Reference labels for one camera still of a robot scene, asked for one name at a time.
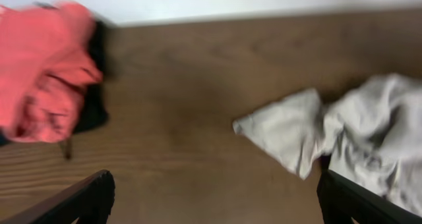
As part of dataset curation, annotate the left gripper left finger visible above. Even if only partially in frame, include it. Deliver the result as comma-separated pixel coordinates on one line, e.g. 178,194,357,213
1,170,115,224

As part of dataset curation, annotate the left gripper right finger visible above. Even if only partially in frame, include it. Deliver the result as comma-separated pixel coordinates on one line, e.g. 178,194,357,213
317,170,421,224

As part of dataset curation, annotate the beige t-shirt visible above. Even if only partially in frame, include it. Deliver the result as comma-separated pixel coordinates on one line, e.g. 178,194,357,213
233,74,421,215

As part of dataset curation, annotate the black folded garment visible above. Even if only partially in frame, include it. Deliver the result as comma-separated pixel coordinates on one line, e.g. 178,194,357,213
32,1,110,161

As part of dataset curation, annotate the red printed t-shirt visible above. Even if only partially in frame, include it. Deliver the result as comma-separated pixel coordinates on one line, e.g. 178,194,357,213
1,2,102,142

